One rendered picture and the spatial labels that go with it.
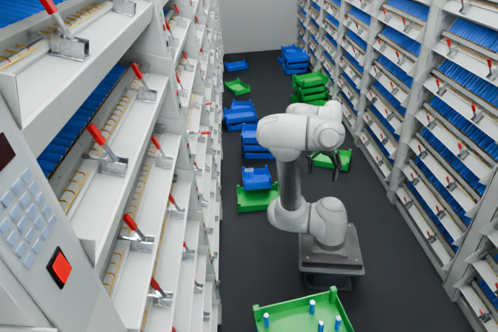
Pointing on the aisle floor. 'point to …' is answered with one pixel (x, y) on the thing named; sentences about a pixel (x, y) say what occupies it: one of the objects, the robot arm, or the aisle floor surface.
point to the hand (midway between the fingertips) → (321, 175)
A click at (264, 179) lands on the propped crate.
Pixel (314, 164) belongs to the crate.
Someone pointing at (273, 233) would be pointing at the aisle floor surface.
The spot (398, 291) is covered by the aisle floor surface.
